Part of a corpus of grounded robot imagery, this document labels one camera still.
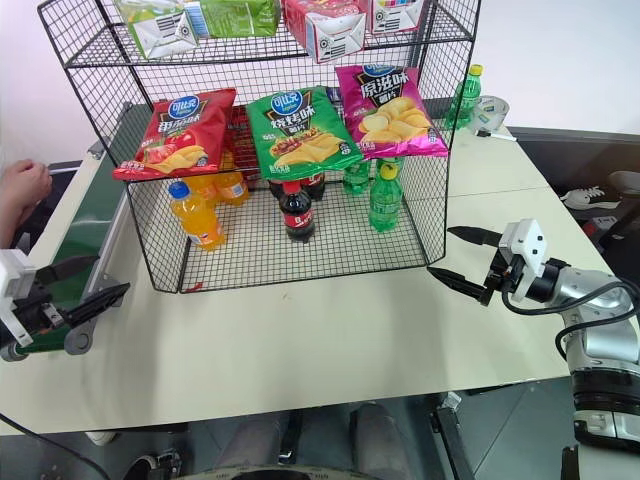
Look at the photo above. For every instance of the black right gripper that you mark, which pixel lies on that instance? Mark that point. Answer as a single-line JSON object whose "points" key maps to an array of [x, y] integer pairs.
{"points": [[502, 272]]}

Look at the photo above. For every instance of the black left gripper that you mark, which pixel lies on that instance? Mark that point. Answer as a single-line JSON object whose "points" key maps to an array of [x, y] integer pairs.
{"points": [[35, 312]]}

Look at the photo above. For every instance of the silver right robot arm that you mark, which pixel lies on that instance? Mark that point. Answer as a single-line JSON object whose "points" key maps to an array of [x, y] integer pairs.
{"points": [[600, 340]]}

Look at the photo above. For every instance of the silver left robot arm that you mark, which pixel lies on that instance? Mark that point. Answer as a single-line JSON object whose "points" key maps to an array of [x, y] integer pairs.
{"points": [[10, 354]]}

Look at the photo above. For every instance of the person's bare forearm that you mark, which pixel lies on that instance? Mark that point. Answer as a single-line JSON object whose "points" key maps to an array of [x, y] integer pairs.
{"points": [[12, 225]]}

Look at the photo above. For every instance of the person's bare hand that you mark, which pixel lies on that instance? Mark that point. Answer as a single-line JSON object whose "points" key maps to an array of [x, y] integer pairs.
{"points": [[25, 185]]}

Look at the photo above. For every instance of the green soda bottle yellow cap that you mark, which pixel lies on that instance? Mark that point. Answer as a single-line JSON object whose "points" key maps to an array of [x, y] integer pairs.
{"points": [[386, 205], [465, 100]]}

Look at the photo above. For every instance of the white marker pen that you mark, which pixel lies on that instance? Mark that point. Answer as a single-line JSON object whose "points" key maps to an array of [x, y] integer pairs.
{"points": [[497, 135]]}

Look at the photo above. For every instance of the white sneaker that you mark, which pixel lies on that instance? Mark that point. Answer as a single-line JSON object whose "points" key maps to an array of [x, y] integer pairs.
{"points": [[582, 197]]}

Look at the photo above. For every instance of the orange soda bottle blue cap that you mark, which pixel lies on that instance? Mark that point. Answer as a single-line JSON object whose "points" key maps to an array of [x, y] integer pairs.
{"points": [[197, 220]]}

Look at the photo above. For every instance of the white shoe under table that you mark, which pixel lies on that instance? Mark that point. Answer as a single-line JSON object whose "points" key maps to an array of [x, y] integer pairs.
{"points": [[102, 437]]}

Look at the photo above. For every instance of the purple original chips bag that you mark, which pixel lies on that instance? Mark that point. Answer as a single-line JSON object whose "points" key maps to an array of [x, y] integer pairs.
{"points": [[385, 115]]}

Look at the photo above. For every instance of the red tomato chips bag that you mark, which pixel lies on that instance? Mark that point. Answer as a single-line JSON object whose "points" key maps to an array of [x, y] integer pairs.
{"points": [[175, 135]]}

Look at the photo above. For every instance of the black table leg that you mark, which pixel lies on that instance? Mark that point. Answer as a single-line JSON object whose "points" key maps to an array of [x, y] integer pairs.
{"points": [[452, 435]]}

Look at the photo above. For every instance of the cola bottle red cap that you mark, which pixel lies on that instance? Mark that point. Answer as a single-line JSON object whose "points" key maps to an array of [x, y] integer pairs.
{"points": [[297, 215]]}

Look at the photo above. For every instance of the grey trouser leg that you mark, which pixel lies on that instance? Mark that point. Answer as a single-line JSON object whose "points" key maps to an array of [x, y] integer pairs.
{"points": [[375, 435]]}

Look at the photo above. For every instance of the green barbecue chips bag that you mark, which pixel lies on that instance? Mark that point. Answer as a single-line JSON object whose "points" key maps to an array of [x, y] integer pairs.
{"points": [[300, 135]]}

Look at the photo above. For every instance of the white colourful drink carton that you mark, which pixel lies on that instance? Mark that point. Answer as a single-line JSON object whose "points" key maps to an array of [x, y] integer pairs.
{"points": [[397, 15]]}

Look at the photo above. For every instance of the green drink carton white base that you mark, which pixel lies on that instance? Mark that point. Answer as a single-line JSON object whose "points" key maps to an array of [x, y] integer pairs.
{"points": [[150, 30]]}

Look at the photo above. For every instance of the red drink carton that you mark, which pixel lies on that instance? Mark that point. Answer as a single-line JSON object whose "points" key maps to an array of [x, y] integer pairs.
{"points": [[325, 30]]}

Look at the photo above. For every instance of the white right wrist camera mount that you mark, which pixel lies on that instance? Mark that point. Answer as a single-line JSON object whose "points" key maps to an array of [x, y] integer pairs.
{"points": [[527, 245]]}

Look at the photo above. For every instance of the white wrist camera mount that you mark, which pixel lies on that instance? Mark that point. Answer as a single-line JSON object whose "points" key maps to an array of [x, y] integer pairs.
{"points": [[527, 245], [12, 275]]}

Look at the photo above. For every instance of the green conveyor belt white frame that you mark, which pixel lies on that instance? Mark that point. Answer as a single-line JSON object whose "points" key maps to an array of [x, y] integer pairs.
{"points": [[85, 215]]}

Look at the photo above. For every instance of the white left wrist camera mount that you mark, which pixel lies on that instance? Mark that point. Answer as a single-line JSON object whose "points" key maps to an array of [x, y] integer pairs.
{"points": [[12, 275]]}

